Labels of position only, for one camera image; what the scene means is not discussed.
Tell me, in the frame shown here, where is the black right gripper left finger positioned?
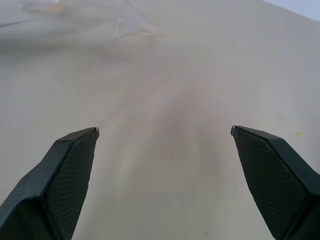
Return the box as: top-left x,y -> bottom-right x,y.
0,126 -> 100,240

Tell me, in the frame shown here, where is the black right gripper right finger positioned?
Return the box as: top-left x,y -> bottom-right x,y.
230,125 -> 320,240

